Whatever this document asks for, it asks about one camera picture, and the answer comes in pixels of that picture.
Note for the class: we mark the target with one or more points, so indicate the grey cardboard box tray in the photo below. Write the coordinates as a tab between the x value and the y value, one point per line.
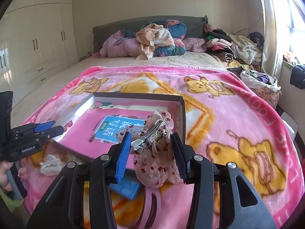
108	98

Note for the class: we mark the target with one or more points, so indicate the dark grey headboard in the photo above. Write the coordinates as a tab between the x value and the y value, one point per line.
194	25

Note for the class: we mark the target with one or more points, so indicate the cream curtain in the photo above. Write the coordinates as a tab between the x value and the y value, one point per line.
272	58

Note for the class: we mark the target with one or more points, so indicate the orange cream floral garment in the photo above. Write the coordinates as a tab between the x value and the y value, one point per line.
152	37

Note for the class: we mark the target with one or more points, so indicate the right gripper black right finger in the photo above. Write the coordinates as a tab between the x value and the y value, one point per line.
197	170

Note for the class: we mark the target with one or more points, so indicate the dark blue floral quilt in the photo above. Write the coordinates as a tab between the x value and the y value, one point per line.
178	31

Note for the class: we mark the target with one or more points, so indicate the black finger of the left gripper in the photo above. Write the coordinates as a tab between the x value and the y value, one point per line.
50	133

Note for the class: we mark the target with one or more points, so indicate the beige bed sheet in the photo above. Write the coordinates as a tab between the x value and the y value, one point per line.
35	99

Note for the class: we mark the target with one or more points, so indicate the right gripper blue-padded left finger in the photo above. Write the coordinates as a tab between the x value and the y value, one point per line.
107	169

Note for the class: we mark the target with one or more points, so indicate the white pink-dotted claw clip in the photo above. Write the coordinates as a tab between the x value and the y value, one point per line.
51	166

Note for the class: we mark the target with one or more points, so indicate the mauve oval hair clip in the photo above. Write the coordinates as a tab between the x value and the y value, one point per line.
151	210

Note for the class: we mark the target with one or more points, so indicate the small blue box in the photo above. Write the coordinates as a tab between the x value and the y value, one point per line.
127	188

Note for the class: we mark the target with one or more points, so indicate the dark clothes on windowsill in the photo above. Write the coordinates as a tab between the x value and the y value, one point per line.
297	78

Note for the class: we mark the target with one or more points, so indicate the cream built-in wardrobe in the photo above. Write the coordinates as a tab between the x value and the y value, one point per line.
37	43

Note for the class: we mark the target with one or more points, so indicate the pink quilt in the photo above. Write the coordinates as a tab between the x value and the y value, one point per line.
123	43

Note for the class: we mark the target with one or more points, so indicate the person's left hand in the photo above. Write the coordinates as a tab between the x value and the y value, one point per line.
5	184

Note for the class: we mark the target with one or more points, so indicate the floral laundry basket with clothes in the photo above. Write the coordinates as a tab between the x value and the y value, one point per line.
263	85

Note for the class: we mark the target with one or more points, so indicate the white paper box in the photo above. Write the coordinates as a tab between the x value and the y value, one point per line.
291	125

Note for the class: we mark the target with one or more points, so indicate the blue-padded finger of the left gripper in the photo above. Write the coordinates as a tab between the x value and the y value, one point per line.
41	127

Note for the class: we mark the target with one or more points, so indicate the sheer floral bow hair clip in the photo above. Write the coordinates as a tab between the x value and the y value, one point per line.
153	156

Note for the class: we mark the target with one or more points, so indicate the pile of clothes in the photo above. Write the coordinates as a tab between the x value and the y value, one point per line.
231	50

